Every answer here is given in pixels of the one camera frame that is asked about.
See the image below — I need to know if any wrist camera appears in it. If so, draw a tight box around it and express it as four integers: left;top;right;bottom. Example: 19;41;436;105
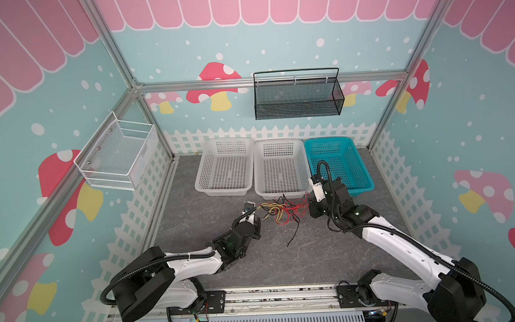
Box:
309;176;326;203
240;202;256;224

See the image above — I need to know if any white wire wall basket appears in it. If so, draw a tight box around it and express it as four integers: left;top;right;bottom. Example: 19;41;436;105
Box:
74;112;158;191

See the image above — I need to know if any middle white plastic basket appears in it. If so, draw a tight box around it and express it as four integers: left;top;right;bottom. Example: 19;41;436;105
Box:
254;139;312;200

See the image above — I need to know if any yellow cable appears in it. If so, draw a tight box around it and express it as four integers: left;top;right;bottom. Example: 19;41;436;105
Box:
260;201;291;226

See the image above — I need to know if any black wire mesh wall basket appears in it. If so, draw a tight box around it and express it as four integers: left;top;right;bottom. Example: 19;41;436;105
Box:
253;68;345;121

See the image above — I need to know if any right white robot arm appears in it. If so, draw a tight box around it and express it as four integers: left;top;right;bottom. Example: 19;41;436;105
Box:
307;174;515;322

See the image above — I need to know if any black cable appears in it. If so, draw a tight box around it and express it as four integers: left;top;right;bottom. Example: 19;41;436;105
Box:
258;192;312;249

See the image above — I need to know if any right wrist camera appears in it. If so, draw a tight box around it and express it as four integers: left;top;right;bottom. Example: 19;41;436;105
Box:
309;176;326;203

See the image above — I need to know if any white plastic basket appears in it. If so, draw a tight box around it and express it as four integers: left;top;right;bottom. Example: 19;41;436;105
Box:
194;137;254;197
254;139;312;200

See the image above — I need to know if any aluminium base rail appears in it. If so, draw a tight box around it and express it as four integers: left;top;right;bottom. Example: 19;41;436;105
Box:
104;279;460;322

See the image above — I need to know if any left white plastic basket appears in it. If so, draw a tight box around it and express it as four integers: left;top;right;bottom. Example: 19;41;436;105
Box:
194;137;254;197

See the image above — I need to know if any teal plastic basket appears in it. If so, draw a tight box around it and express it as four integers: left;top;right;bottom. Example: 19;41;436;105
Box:
304;137;375;197

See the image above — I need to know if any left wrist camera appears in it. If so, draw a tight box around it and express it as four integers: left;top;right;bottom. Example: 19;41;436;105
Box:
240;202;256;224

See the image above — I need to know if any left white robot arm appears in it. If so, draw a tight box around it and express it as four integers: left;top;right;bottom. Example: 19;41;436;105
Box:
99;212;261;322

